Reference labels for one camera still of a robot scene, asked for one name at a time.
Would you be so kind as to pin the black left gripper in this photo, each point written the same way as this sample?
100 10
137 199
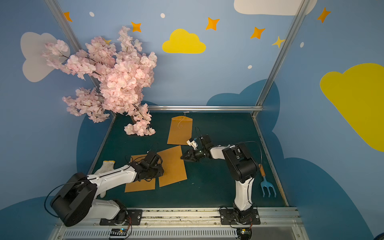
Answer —
156 167

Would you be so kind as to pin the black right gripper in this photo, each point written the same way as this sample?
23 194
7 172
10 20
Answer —
195 154

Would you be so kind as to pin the kraft paper file bag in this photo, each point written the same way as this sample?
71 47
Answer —
180 130
143 185
173 165

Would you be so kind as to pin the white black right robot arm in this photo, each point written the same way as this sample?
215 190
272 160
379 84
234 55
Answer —
241 164

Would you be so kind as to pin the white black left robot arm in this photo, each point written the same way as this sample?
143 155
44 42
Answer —
77 201

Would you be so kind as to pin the white work glove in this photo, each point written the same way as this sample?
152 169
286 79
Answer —
106 167

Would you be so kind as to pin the back horizontal aluminium bar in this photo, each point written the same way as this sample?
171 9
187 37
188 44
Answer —
206 108

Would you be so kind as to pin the left green circuit board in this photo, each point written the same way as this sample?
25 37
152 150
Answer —
118 234

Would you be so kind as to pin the right round circuit board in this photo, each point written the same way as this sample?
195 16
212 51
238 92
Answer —
243 234

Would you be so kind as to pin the pink artificial blossom tree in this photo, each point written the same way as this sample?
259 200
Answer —
122 76

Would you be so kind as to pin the right diagonal aluminium bar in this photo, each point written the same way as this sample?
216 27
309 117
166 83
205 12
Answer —
291 34

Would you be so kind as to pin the diagonal aluminium bar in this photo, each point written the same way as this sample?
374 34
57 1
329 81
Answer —
291 34
61 19

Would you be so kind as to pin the left diagonal aluminium bar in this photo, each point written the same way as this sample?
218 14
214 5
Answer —
61 19

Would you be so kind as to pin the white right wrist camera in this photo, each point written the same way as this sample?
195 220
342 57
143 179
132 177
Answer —
192 143

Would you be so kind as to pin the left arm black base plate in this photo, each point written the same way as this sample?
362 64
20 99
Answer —
133 216

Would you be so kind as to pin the left side table rail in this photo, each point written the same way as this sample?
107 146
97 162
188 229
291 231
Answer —
88 142

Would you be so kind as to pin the table rail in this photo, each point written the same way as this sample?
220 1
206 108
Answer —
270 161
88 142

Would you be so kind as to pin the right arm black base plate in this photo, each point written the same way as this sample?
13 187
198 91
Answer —
228 219

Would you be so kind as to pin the blue garden fork wooden handle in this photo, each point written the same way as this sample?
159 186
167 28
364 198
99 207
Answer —
265 185

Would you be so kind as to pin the right side table rail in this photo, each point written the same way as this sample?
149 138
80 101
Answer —
270 161

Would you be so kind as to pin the aluminium front mounting rail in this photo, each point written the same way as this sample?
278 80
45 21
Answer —
191 224

